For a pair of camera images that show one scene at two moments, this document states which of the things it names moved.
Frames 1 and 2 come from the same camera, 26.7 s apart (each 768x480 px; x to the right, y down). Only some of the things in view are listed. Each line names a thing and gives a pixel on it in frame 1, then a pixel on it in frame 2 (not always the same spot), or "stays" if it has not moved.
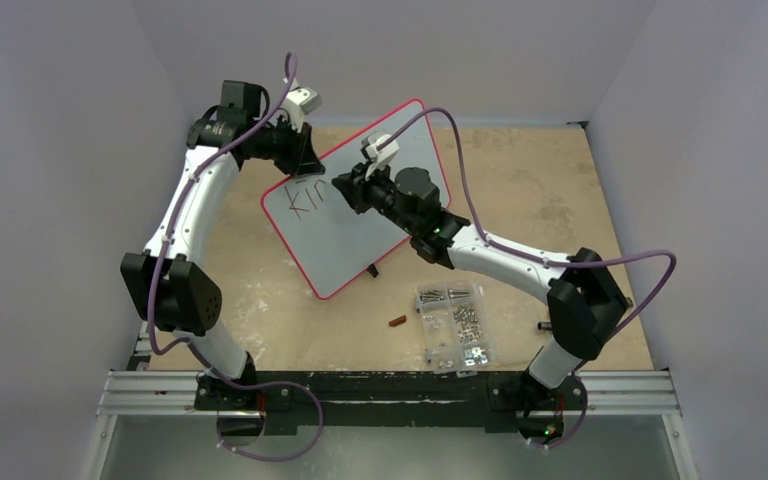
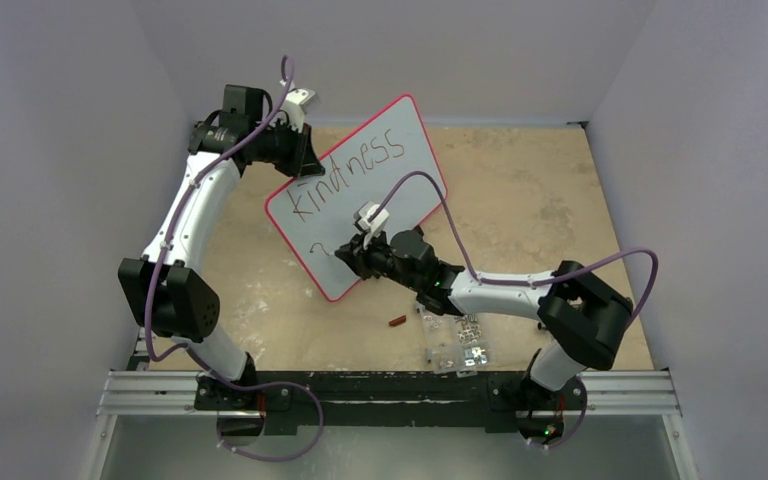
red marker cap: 397,321 stays
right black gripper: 361,190 → 363,257
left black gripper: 303,159 stays
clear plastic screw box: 455,327 stays
